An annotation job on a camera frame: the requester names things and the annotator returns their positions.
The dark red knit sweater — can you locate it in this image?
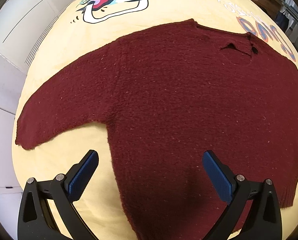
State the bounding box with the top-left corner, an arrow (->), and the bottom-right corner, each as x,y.
15,20 -> 298,239

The yellow dinosaur print bedsheet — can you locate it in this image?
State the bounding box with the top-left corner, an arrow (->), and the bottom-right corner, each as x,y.
12,0 -> 298,239

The white wardrobe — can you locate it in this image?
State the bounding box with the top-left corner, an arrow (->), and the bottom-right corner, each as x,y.
0,0 -> 73,239

